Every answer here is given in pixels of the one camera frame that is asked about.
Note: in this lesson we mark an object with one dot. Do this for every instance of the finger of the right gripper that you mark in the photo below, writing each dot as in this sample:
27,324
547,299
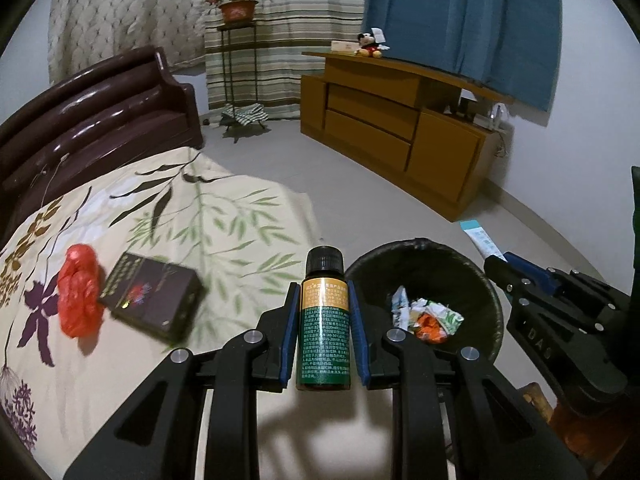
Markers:
505,277
573,286

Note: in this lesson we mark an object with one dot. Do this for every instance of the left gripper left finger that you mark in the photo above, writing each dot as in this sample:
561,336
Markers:
290,329

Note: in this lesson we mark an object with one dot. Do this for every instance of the green white package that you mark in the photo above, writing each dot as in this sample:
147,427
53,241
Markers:
448,319

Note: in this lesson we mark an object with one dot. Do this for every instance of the green bottle black cap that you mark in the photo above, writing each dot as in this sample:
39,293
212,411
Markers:
323,359

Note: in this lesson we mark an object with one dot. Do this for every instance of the potted green plant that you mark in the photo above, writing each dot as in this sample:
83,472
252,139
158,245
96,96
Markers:
235,11

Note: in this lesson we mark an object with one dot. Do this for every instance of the red plastic bag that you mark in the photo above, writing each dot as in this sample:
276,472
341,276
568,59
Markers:
79,309

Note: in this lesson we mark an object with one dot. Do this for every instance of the teal toothpaste box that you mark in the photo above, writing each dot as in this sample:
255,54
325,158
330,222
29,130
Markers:
481,240

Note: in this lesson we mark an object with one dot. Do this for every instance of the black cigarette box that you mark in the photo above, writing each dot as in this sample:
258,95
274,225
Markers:
159,298

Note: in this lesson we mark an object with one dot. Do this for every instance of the mickey mouse plush toy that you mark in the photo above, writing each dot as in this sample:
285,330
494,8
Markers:
368,46

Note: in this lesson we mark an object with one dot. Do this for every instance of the small box on cabinet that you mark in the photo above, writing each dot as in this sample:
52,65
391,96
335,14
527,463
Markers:
344,47

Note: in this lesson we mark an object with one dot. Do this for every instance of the dark brown leather sofa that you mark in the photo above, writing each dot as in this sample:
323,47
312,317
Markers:
109,115

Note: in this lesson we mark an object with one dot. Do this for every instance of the orange plastic bag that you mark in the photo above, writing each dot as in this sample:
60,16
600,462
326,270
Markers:
428,329

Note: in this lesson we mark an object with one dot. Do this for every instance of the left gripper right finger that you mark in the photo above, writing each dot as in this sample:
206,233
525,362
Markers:
454,415

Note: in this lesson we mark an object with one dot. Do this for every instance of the striped curtain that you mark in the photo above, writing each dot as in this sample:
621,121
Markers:
287,31

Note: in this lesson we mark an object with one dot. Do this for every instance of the floral beige tablecloth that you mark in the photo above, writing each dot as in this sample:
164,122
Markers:
247,238

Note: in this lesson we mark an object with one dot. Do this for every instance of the beige patterned curtain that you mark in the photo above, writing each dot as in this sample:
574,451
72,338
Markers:
85,32

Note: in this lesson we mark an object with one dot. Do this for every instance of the paper wrapper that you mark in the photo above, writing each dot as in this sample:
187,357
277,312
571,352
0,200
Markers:
401,309

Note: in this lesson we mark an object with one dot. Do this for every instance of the brown wooden cabinet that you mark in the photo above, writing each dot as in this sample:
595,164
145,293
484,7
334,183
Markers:
402,121

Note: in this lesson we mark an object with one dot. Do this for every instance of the blue curtain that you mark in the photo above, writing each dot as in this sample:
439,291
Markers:
510,46

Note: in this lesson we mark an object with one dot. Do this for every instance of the checkered cloth on stand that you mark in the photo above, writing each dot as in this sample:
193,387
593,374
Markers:
242,115

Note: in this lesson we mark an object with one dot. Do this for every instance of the black round trash bin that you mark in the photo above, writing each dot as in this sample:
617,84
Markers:
436,272

